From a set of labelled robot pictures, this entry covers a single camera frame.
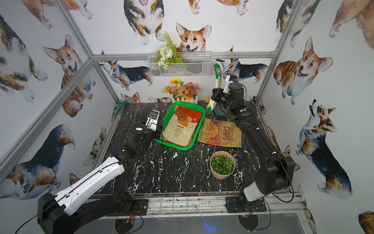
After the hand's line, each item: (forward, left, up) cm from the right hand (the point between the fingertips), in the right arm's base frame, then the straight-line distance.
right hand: (216, 84), depth 75 cm
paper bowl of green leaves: (-31, -3, -28) cm, 42 cm away
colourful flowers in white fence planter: (+21, +22, -23) cm, 38 cm away
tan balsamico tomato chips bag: (-4, -5, -40) cm, 40 cm away
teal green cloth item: (+24, +75, -37) cm, 87 cm away
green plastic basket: (+12, +31, -30) cm, 45 cm away
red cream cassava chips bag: (-4, +23, -33) cm, 40 cm away
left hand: (-13, +31, -9) cm, 35 cm away
